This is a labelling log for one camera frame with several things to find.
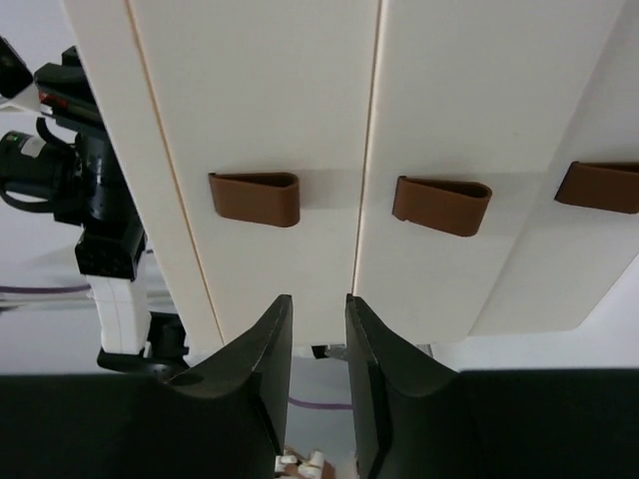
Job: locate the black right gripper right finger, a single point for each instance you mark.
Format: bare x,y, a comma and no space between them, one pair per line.
416,418

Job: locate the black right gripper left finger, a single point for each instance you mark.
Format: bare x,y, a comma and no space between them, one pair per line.
222,418

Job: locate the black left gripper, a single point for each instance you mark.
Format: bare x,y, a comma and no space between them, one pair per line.
113,238

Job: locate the brown top drawer handle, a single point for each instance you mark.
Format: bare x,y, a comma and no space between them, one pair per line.
271,199

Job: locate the brown drawer handle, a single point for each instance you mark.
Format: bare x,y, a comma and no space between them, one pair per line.
271,199
453,207
610,187

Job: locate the white drawer cabinet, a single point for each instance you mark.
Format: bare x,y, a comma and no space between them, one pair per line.
349,96

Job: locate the brown bottom drawer handle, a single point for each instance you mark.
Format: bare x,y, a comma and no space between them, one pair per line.
610,187

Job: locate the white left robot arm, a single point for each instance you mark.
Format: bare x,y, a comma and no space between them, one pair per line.
69,170

